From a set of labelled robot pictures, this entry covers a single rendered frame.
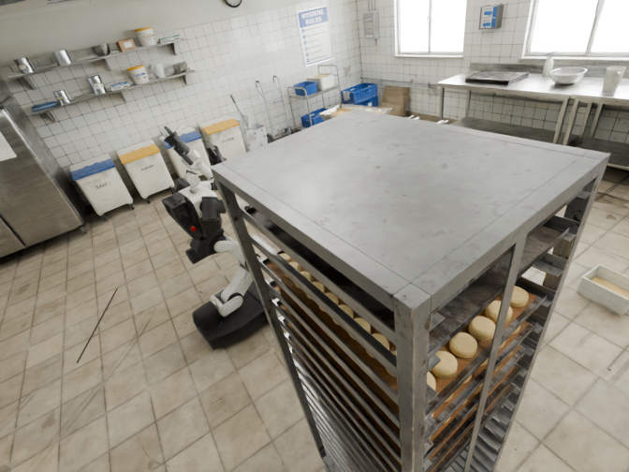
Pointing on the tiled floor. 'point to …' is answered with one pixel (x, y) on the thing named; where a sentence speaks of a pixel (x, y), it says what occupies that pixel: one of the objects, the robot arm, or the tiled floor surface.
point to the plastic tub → (606, 288)
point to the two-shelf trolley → (313, 95)
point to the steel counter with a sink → (592, 80)
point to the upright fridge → (32, 185)
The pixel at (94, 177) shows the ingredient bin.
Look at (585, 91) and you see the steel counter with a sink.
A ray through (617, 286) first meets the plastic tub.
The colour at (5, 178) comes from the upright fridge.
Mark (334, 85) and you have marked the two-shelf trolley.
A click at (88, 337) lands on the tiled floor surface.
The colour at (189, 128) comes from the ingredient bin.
